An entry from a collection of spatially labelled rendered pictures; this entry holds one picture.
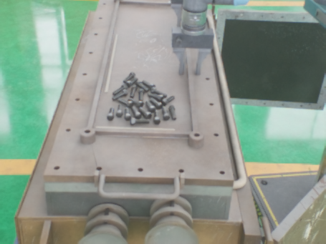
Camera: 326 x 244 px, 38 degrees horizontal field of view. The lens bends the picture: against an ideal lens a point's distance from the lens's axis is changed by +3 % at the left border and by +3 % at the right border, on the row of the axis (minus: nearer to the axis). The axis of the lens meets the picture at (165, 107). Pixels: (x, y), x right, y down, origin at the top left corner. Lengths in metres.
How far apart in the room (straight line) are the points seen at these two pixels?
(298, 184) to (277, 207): 0.24
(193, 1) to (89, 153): 0.55
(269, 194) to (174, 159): 1.55
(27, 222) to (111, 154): 0.26
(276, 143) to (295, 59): 1.12
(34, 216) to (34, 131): 2.41
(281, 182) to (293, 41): 0.79
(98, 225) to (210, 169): 0.30
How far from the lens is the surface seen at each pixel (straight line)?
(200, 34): 1.47
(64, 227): 1.27
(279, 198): 2.69
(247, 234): 1.22
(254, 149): 3.51
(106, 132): 1.25
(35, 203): 1.29
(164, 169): 1.15
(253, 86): 2.68
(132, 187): 1.16
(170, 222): 1.09
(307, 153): 3.59
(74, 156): 1.20
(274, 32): 2.54
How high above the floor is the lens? 2.12
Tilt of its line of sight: 33 degrees down
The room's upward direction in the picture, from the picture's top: 3 degrees clockwise
